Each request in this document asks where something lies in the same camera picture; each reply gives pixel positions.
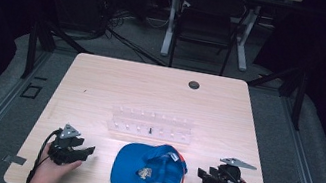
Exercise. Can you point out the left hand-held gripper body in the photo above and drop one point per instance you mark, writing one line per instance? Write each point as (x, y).
(60, 151)

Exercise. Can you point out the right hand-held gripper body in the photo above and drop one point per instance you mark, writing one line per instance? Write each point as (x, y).
(227, 182)

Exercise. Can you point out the blue baseball cap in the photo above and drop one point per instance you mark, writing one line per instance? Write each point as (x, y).
(143, 172)

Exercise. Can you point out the person's left hand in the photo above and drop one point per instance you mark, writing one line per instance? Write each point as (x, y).
(52, 170)

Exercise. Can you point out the grey tape tab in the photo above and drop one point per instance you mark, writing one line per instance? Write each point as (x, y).
(15, 159)

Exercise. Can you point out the small black peg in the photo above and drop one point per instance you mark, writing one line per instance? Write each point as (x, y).
(150, 130)

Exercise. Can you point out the clear acrylic peg rack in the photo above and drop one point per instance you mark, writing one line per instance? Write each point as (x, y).
(150, 124)

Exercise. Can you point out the dark round table grommet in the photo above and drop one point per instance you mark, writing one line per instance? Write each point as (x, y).
(194, 85)

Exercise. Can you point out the black metal stand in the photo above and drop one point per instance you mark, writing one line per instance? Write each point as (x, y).
(32, 48)
(299, 98)

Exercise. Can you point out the black chair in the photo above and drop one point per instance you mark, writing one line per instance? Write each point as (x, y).
(207, 21)

